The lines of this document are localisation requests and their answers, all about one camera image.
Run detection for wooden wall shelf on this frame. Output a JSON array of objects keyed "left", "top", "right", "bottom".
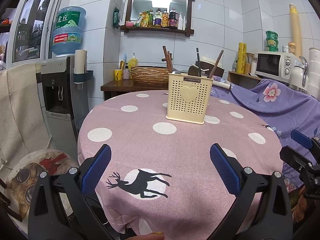
[{"left": 121, "top": 0, "right": 195, "bottom": 37}]

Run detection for brown wooden chopstick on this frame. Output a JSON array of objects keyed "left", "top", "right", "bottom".
[
  {"left": 167, "top": 51, "right": 174, "bottom": 73},
  {"left": 207, "top": 49, "right": 224, "bottom": 79}
]

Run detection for person's right hand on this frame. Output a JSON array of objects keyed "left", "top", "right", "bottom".
[{"left": 292, "top": 186, "right": 319, "bottom": 223}]

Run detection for water dispenser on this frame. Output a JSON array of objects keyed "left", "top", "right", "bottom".
[{"left": 41, "top": 55, "right": 89, "bottom": 161}]

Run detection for green stacked tubs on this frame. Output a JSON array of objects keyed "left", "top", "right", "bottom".
[{"left": 265, "top": 30, "right": 279, "bottom": 52}]

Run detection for pink polka dot tablecloth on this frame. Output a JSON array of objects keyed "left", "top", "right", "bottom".
[{"left": 78, "top": 90, "right": 283, "bottom": 239}]

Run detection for steel spoon wooden handle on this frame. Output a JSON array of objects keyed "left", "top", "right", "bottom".
[{"left": 188, "top": 64, "right": 199, "bottom": 76}]

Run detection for yellow mug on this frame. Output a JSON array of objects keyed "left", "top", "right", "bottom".
[{"left": 114, "top": 69, "right": 123, "bottom": 81}]

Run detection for cream heart utensil holder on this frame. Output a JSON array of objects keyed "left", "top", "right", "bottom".
[{"left": 166, "top": 74, "right": 213, "bottom": 125}]

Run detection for white microwave oven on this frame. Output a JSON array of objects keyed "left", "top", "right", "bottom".
[{"left": 255, "top": 51, "right": 303, "bottom": 83}]

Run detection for dark wooden side table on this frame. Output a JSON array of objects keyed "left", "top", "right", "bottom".
[{"left": 100, "top": 80, "right": 168, "bottom": 101}]

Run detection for cat print cushion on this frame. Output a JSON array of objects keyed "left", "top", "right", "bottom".
[{"left": 5, "top": 149, "right": 79, "bottom": 219}]

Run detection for yellow soap bottle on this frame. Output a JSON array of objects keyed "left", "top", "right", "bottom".
[{"left": 128, "top": 53, "right": 138, "bottom": 72}]

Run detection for blue water bottle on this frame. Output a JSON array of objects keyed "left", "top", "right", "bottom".
[{"left": 52, "top": 7, "right": 86, "bottom": 56}]

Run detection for black chopstick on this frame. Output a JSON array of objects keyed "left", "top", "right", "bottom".
[{"left": 196, "top": 47, "right": 202, "bottom": 77}]

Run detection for purple floral cloth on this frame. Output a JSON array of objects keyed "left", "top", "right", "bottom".
[{"left": 211, "top": 76, "right": 320, "bottom": 193}]

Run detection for woven basin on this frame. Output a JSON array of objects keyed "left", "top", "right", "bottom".
[{"left": 131, "top": 66, "right": 169, "bottom": 85}]

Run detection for paper cup holder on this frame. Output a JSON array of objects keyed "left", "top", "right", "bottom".
[{"left": 73, "top": 49, "right": 93, "bottom": 90}]

